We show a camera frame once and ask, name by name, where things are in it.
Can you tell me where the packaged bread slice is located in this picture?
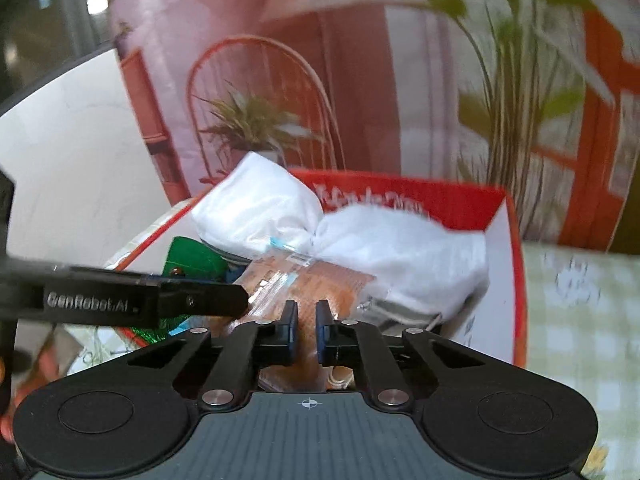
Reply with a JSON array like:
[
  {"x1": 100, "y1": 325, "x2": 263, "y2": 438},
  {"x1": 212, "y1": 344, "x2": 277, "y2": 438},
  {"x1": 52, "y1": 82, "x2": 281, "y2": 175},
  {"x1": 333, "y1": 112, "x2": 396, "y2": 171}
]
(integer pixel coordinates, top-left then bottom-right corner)
[{"x1": 209, "y1": 248, "x2": 374, "y2": 392}]

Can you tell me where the white mesh cloth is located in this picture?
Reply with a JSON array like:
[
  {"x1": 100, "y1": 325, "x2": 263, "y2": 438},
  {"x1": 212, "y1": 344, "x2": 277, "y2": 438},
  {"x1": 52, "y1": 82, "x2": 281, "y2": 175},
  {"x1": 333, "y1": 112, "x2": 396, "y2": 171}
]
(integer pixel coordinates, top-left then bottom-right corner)
[{"x1": 192, "y1": 153, "x2": 489, "y2": 326}]

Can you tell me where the printed room scene backdrop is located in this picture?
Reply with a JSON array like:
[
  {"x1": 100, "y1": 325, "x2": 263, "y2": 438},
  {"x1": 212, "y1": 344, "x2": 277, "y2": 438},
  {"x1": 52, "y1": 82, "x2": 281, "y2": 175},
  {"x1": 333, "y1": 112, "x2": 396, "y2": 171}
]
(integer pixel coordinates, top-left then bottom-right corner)
[{"x1": 107, "y1": 0, "x2": 639, "y2": 255}]

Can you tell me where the operator left hand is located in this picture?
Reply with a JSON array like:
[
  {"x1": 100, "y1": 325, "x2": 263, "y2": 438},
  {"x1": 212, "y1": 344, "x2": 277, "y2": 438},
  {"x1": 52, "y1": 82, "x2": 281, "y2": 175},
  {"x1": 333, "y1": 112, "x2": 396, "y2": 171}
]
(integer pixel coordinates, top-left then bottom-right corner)
[{"x1": 0, "y1": 359, "x2": 14, "y2": 444}]

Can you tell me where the green shiny bag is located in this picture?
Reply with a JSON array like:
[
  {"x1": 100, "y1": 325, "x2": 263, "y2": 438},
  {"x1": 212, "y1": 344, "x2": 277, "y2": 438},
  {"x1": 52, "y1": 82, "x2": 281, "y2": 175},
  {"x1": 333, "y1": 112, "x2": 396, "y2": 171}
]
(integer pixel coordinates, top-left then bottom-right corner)
[{"x1": 132, "y1": 236, "x2": 228, "y2": 346}]

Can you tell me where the red strawberry cardboard box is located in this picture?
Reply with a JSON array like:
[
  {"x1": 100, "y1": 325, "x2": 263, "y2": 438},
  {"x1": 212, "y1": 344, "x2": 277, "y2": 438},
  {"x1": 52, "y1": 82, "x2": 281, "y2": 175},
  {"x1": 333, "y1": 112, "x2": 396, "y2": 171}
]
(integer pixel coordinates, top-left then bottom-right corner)
[{"x1": 102, "y1": 168, "x2": 528, "y2": 369}]

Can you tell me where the green checkered tablecloth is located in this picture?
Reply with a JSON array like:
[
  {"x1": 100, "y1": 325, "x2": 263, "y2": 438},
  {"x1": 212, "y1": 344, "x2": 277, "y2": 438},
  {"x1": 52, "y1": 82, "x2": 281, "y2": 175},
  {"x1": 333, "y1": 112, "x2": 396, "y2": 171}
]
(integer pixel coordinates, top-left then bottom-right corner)
[{"x1": 524, "y1": 243, "x2": 639, "y2": 479}]

